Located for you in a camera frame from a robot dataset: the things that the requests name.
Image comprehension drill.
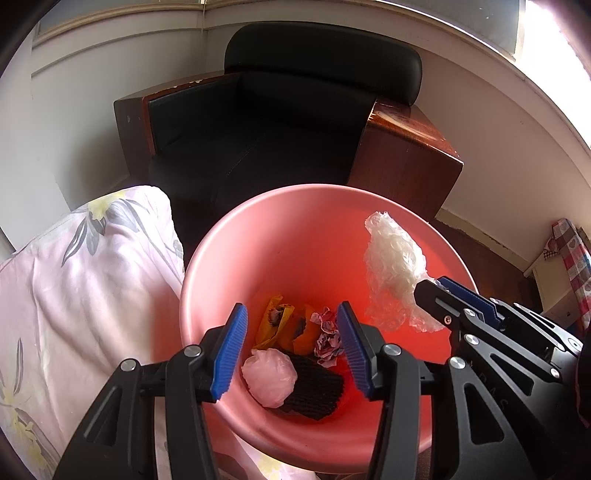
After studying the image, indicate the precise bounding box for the white cabinet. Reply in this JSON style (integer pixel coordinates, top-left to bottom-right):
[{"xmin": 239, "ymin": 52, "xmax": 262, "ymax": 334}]
[{"xmin": 524, "ymin": 256, "xmax": 578, "ymax": 319}]

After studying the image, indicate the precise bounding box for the pink plastic bucket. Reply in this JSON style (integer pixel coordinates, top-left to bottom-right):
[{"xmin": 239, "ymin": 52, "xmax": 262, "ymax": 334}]
[{"xmin": 179, "ymin": 184, "xmax": 478, "ymax": 475}]

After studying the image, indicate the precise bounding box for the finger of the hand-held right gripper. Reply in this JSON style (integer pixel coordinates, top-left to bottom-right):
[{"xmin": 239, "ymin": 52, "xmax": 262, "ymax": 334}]
[
  {"xmin": 414, "ymin": 279, "xmax": 573, "ymax": 384},
  {"xmin": 436, "ymin": 276, "xmax": 513, "ymax": 330}
]

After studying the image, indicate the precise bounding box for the black foam fruit net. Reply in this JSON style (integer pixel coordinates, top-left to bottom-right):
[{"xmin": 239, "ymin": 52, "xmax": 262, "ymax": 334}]
[{"xmin": 277, "ymin": 349, "xmax": 346, "ymax": 421}]

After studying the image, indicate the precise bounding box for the pink floral tablecloth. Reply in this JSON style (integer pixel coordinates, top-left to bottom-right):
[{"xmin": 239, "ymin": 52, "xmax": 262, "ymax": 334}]
[{"xmin": 0, "ymin": 185, "xmax": 319, "ymax": 480}]

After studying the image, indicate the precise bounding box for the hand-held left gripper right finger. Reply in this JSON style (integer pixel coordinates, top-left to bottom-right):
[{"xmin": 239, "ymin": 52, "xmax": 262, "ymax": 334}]
[{"xmin": 336, "ymin": 301, "xmax": 522, "ymax": 480}]

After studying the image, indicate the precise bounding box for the black leather armchair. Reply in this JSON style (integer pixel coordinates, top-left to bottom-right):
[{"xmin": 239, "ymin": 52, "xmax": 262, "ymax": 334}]
[{"xmin": 114, "ymin": 23, "xmax": 464, "ymax": 241}]

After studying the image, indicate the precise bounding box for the purple maroon paper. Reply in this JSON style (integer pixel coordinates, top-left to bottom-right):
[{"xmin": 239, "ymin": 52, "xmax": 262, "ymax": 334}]
[{"xmin": 310, "ymin": 310, "xmax": 346, "ymax": 368}]

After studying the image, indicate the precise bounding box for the red checkered cloth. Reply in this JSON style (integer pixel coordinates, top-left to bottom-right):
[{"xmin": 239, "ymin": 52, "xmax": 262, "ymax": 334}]
[{"xmin": 545, "ymin": 218, "xmax": 591, "ymax": 330}]

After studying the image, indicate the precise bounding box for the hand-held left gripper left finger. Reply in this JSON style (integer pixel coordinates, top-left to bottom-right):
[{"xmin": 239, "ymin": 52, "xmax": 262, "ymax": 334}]
[{"xmin": 53, "ymin": 302, "xmax": 249, "ymax": 480}]

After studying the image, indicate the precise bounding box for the clear bubble wrap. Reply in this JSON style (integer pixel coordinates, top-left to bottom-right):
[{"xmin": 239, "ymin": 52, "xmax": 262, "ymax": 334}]
[{"xmin": 365, "ymin": 211, "xmax": 446, "ymax": 334}]

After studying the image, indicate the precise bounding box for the white plastic bag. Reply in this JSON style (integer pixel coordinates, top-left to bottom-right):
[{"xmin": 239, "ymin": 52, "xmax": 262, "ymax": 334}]
[{"xmin": 241, "ymin": 348, "xmax": 298, "ymax": 408}]

